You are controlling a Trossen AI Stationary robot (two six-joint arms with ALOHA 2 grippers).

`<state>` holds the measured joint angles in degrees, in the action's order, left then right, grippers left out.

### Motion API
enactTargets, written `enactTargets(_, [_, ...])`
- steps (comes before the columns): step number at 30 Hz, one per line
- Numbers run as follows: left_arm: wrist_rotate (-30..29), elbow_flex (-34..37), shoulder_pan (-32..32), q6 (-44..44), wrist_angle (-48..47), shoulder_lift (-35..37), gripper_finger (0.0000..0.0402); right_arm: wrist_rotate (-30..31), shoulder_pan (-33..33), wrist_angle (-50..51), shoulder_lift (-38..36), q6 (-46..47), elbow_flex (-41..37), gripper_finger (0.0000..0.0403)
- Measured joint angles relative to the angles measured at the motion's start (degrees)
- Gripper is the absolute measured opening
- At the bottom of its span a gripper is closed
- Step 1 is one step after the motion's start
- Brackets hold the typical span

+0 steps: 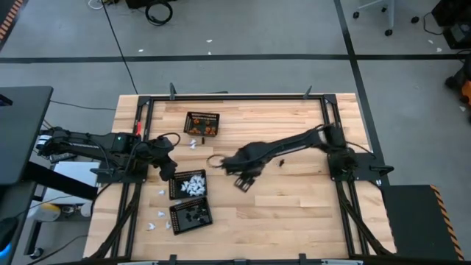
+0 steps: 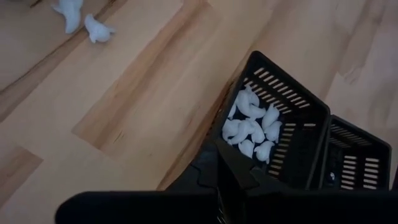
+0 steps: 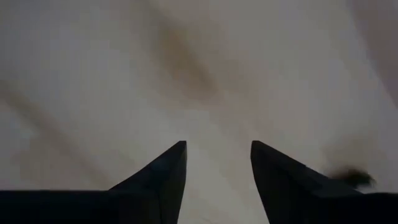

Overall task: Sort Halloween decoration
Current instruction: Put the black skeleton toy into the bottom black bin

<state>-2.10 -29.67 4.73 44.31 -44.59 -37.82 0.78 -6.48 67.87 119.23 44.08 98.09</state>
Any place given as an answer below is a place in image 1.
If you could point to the black hazard striped mat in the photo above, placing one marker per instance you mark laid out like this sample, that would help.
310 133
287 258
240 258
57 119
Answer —
7 14

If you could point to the orange and black machine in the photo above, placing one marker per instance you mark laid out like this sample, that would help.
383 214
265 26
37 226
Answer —
465 88

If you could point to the black power adapter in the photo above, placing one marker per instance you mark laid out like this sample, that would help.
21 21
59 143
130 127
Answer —
60 158

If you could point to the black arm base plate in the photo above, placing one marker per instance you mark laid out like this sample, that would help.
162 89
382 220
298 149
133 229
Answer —
371 171
110 178

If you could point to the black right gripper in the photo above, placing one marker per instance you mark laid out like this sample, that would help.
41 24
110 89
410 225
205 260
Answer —
246 156

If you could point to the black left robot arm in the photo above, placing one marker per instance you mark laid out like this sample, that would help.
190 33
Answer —
92 145

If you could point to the grey office chair base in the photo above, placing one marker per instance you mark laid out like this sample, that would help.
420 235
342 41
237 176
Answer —
392 11

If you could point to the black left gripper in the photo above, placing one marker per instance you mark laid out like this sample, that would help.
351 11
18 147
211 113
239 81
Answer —
162 149

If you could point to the red marker pen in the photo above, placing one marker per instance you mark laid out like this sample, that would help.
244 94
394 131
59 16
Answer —
138 128

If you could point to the black equipment box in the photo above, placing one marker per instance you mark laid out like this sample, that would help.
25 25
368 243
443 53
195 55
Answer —
456 33

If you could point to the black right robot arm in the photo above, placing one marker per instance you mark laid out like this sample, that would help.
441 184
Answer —
305 140

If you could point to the black hazard striped platform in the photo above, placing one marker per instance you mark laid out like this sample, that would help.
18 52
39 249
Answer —
412 221

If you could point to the black side desk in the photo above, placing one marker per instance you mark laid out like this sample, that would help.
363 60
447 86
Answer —
22 121

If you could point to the black metal table frame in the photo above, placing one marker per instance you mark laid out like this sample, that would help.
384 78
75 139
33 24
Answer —
239 98

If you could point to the silver tape roll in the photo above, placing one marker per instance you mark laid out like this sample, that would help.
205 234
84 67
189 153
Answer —
68 211

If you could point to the black slotted plastic basket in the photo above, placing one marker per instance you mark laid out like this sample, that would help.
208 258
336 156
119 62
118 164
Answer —
176 191
180 226
206 115

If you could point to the grey frame clamp lever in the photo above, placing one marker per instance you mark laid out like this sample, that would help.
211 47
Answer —
171 91
307 92

